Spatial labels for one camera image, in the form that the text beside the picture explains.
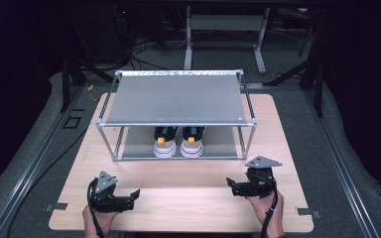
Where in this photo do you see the grey metal shoe rack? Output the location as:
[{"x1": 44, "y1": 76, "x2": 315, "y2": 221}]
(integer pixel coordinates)
[{"x1": 95, "y1": 68, "x2": 258, "y2": 163}]

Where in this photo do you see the aluminium floor rail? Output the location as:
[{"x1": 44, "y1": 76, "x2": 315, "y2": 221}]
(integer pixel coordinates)
[
  {"x1": 305, "y1": 88, "x2": 381, "y2": 238},
  {"x1": 0, "y1": 86, "x2": 90, "y2": 238}
]

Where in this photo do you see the grey metal desk frame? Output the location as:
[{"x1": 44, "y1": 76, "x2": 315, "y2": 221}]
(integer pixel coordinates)
[{"x1": 183, "y1": 5, "x2": 272, "y2": 75}]

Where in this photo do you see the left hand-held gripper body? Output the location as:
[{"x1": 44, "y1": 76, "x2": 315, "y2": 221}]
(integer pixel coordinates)
[{"x1": 86, "y1": 171, "x2": 136, "y2": 213}]

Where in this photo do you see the person's left hand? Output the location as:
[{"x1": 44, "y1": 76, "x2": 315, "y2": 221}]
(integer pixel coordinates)
[{"x1": 82, "y1": 203, "x2": 119, "y2": 232}]

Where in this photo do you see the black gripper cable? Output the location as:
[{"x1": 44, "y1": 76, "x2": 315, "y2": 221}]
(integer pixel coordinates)
[
  {"x1": 260, "y1": 174, "x2": 280, "y2": 238},
  {"x1": 86, "y1": 178, "x2": 106, "y2": 238}
]

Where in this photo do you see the black metal stand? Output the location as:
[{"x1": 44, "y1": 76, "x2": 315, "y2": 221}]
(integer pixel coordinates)
[
  {"x1": 263, "y1": 9, "x2": 325, "y2": 118},
  {"x1": 60, "y1": 54, "x2": 114, "y2": 113}
]

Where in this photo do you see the yellow cable plug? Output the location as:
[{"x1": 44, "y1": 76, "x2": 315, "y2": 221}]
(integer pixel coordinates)
[{"x1": 86, "y1": 84, "x2": 99, "y2": 103}]

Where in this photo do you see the tangle of black cables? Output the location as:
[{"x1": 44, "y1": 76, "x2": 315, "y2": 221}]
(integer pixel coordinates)
[{"x1": 112, "y1": 6, "x2": 192, "y2": 71}]

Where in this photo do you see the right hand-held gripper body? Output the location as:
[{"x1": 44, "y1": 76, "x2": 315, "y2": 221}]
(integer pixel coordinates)
[{"x1": 231, "y1": 155, "x2": 283, "y2": 199}]

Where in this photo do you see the black floor cable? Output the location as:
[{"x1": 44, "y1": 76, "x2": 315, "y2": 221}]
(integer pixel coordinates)
[{"x1": 5, "y1": 128, "x2": 89, "y2": 238}]

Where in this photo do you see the navy and white kids sneaker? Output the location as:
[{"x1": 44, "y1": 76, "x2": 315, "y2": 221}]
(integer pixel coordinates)
[
  {"x1": 153, "y1": 126, "x2": 179, "y2": 159},
  {"x1": 180, "y1": 126, "x2": 207, "y2": 159}
]

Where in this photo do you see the grey tape strip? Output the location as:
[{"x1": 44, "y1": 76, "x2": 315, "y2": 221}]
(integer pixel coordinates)
[
  {"x1": 44, "y1": 201, "x2": 69, "y2": 213},
  {"x1": 296, "y1": 206, "x2": 322, "y2": 219}
]

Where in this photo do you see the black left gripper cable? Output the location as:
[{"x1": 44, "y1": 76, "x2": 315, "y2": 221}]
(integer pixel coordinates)
[{"x1": 86, "y1": 178, "x2": 106, "y2": 238}]

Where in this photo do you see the person's right hand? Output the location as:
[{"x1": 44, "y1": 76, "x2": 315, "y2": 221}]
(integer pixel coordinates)
[{"x1": 246, "y1": 188, "x2": 286, "y2": 234}]

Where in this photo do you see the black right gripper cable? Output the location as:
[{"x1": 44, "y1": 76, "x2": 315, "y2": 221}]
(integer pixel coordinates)
[{"x1": 260, "y1": 174, "x2": 280, "y2": 238}]

